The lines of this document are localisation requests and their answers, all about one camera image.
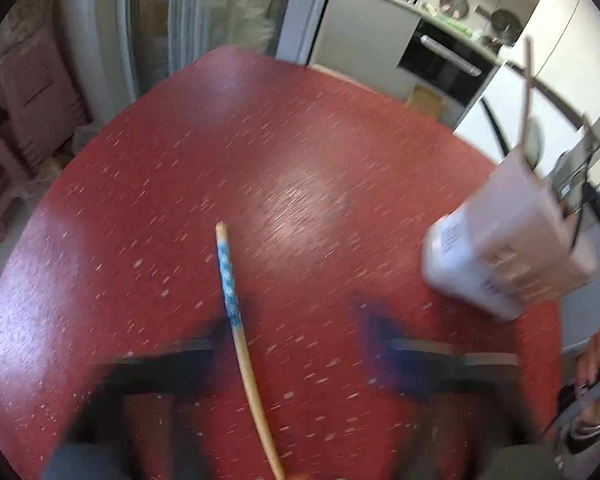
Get beige plastic utensil holder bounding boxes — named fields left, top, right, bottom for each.
left=422, top=148, right=597, bottom=322

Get blue patterned wooden chopstick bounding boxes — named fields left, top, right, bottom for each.
left=214, top=222, right=286, bottom=480

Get wooden chopstick wavy top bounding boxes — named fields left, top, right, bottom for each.
left=518, top=36, right=533, bottom=151

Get black built-in oven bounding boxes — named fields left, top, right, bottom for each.
left=398, top=20, right=495, bottom=106

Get white refrigerator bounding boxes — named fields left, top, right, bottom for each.
left=454, top=0, right=600, bottom=188

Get stacked pink plastic stools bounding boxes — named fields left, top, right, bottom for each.
left=0, top=27, right=88, bottom=171

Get green item on counter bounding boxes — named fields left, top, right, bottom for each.
left=436, top=14, right=474, bottom=39

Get dark round hanging pan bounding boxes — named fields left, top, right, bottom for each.
left=476, top=6, right=524, bottom=47

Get round metal steamer rack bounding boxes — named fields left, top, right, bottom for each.
left=439, top=0, right=469, bottom=21

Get glass sliding door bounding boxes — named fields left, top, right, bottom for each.
left=95, top=0, right=328, bottom=105

